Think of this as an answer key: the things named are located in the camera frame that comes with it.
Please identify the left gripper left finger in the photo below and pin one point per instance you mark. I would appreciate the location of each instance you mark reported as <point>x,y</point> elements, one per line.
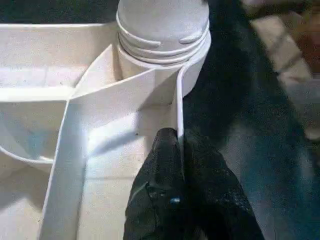
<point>157,195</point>

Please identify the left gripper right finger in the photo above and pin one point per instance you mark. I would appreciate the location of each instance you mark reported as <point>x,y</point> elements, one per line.
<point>215,200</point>

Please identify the white plastic table leg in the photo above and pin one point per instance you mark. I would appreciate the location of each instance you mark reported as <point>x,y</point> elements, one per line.
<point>162,25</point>

